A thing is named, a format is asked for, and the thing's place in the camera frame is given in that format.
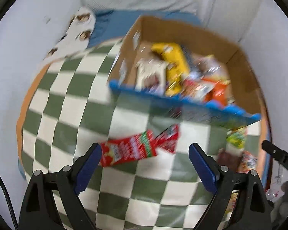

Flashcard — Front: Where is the white bear print pillow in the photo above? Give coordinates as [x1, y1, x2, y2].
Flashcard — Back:
[44, 7, 96, 61]

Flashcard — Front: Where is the red long snack packet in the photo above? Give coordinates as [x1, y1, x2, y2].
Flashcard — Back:
[100, 130, 157, 167]

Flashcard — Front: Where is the white Franzzi cookie packet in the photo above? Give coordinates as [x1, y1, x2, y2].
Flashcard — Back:
[135, 58, 168, 96]

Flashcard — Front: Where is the yellow snack packet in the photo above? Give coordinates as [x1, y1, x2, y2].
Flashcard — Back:
[151, 43, 190, 97]

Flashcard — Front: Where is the brown snack packet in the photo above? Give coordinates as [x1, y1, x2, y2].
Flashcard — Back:
[216, 149, 242, 172]

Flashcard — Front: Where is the fruit gummy candy packet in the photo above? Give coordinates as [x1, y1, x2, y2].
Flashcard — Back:
[226, 127, 247, 149]

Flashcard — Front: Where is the black cable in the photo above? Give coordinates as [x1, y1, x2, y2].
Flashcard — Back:
[0, 160, 18, 230]

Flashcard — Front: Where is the green white checkered mat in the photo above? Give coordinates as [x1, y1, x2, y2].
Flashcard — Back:
[20, 38, 267, 230]

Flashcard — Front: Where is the blue bed sheet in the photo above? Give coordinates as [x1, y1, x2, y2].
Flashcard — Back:
[87, 10, 201, 48]

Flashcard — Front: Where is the cardboard milk box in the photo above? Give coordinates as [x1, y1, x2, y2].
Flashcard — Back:
[108, 16, 261, 129]

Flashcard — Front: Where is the small red candy packet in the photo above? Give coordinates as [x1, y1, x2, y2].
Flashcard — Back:
[155, 124, 179, 154]

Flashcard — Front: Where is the white door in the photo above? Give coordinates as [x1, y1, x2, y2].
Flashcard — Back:
[206, 0, 262, 42]

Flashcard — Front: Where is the orange snack packet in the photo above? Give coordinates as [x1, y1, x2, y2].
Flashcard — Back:
[182, 76, 234, 106]

